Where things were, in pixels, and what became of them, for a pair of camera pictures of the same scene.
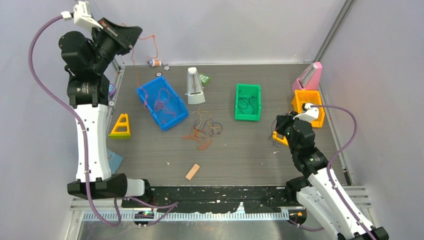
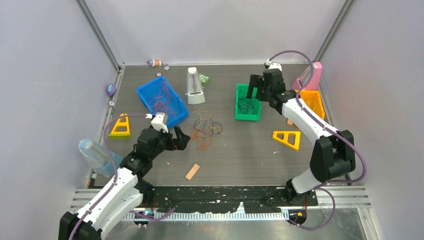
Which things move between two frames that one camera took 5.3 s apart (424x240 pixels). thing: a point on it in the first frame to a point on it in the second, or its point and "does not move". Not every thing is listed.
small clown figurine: (154, 63) does not move
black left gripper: (125, 37) to (180, 142)
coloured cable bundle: (204, 128) does not move
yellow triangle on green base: (121, 130) does not move
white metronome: (195, 92) does not move
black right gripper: (282, 122) to (254, 82)
